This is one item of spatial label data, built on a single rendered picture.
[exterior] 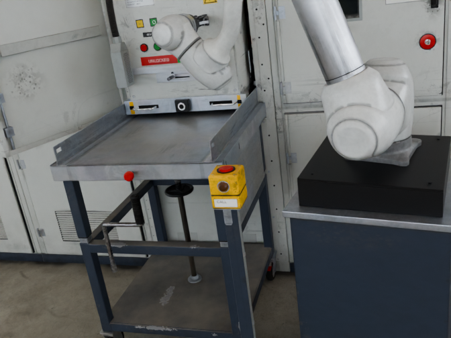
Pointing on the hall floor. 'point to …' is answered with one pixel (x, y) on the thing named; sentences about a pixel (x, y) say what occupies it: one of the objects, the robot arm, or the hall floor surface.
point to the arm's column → (371, 280)
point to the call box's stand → (239, 272)
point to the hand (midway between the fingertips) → (203, 19)
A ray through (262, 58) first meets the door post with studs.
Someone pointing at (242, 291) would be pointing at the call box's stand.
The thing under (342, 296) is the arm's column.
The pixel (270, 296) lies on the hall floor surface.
